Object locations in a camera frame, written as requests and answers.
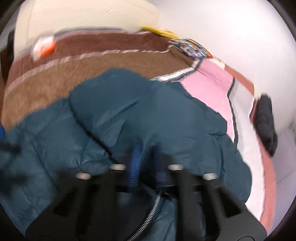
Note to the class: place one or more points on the yellow cloth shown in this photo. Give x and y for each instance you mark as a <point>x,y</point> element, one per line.
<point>160,31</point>

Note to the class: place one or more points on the terracotta bed sheet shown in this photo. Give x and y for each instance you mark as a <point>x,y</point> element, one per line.
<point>268,180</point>

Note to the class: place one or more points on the teal puffer jacket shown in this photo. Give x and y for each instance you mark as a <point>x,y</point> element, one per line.
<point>97,124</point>

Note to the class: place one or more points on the black folded garment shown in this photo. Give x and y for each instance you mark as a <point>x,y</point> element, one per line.
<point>264,124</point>

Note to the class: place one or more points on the colourful patterned pillow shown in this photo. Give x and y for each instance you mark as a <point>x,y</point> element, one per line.
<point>191,48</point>

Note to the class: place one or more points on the brown fleece blanket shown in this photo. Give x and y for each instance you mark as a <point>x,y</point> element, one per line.
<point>78,56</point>

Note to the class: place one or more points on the orange white tissue pack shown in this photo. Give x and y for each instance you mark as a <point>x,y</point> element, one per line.
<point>44,46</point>

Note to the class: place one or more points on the pink grey white blanket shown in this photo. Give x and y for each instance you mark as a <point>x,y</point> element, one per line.
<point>213,85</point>

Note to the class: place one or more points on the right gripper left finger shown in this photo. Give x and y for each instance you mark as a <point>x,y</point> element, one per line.
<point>127,174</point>

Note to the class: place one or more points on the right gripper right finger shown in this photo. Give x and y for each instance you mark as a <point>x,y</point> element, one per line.
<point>165,169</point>

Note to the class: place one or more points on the cream bed headboard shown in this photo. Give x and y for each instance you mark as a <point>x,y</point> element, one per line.
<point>36,18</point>

